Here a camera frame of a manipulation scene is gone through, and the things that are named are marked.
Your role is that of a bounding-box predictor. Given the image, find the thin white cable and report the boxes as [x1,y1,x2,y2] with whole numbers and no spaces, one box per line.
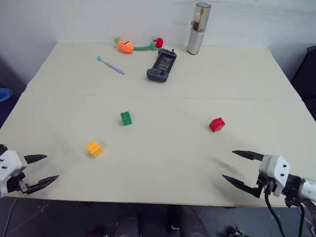
[1,197,19,237]

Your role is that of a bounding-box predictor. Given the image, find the green toy brick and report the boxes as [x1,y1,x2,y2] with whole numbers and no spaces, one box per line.
[119,111,133,127]

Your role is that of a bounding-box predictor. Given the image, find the orange toothbrush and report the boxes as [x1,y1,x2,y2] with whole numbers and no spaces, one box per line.
[198,7,205,32]

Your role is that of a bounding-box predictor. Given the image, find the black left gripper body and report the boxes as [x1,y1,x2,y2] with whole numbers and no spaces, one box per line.
[6,172,30,195]

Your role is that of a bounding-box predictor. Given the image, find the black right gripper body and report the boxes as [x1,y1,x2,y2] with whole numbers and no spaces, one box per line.
[256,172,276,198]

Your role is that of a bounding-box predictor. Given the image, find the blue bowl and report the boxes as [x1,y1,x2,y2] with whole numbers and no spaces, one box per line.
[0,87,13,102]

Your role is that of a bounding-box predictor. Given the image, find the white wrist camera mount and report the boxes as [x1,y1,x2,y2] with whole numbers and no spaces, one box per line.
[0,149,28,198]
[258,155,291,198]

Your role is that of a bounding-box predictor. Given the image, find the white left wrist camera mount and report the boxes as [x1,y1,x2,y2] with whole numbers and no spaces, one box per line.
[0,149,28,198]

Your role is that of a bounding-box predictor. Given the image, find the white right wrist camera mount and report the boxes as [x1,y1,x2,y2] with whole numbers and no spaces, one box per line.
[258,155,291,198]

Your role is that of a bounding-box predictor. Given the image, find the red flower plush toy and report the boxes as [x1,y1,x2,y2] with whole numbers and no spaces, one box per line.
[133,37,164,52]

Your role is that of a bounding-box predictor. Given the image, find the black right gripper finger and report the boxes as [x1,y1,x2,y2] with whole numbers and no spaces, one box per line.
[232,150,266,162]
[222,174,263,199]

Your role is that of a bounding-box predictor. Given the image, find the clear and white toothbrush case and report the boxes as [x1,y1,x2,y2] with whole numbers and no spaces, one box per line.
[186,2,212,56]

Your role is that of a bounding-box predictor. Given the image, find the yellow toy brick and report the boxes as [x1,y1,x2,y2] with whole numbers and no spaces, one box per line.
[86,140,104,158]

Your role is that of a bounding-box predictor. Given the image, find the red toy brick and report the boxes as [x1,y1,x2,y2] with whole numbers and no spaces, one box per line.
[209,117,226,133]

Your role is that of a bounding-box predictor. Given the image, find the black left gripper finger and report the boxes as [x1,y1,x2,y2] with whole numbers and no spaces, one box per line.
[24,154,48,165]
[26,175,60,195]

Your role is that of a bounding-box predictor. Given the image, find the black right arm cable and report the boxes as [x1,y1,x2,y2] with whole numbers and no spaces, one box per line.
[263,190,306,237]

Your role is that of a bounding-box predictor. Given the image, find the teal and purple toothbrush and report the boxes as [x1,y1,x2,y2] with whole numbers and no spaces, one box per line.
[96,55,126,76]

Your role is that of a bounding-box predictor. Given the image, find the grey handheld game controller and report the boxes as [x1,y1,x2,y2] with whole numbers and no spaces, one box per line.
[146,48,178,83]

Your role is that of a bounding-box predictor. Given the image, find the orange carrot plush toy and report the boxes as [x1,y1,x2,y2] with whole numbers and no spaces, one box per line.
[113,36,134,54]

